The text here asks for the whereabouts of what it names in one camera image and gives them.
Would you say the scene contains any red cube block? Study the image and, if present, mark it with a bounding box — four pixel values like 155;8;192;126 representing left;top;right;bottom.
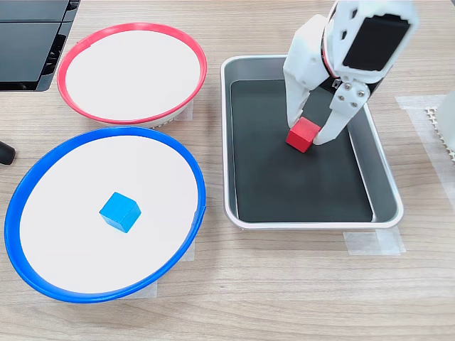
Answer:
285;117;321;153

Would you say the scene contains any silver metal tray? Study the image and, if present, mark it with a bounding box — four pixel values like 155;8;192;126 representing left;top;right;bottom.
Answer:
219;53;405;230

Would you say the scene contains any white perforated anti-slip mat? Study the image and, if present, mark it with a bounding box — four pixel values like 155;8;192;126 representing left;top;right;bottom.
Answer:
424;105;455;161

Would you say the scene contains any red-rimmed white dish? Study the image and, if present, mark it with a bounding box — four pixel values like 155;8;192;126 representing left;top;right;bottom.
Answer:
56;22;208;129

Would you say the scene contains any black electronic device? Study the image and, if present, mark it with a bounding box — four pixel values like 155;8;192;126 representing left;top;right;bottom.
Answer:
0;0;82;92

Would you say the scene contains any small black rounded object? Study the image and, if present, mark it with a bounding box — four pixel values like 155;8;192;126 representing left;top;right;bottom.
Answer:
0;140;17;166

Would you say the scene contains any blue-rimmed white dish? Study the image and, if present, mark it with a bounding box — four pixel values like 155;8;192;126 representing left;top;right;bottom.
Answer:
4;126;208;304

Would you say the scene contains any blue cube block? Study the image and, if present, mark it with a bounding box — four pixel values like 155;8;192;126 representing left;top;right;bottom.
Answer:
99;191;142;234

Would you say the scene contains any red cable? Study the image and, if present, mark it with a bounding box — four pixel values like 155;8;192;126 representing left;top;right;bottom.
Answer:
321;33;338;78

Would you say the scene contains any clear tape strip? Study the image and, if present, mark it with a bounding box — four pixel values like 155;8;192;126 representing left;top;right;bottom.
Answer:
115;279;159;300
343;227;407;256
178;232;196;264
181;98;195;122

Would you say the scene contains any black tray liner mat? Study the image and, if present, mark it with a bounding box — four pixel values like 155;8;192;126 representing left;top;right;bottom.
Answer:
230;78;374;224

